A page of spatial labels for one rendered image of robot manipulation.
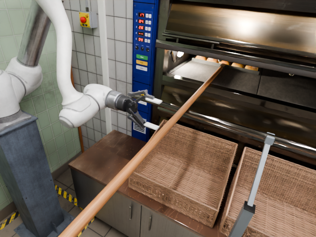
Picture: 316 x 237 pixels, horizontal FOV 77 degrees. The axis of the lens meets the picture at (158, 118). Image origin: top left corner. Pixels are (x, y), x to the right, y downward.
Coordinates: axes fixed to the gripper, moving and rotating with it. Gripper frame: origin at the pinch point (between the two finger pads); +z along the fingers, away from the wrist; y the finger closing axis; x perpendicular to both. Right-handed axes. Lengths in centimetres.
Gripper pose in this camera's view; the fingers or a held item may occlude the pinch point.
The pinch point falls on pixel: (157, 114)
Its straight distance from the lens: 90.1
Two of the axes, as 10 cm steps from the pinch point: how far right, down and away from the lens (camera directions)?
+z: 8.8, 3.1, -3.6
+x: -4.7, 4.3, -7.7
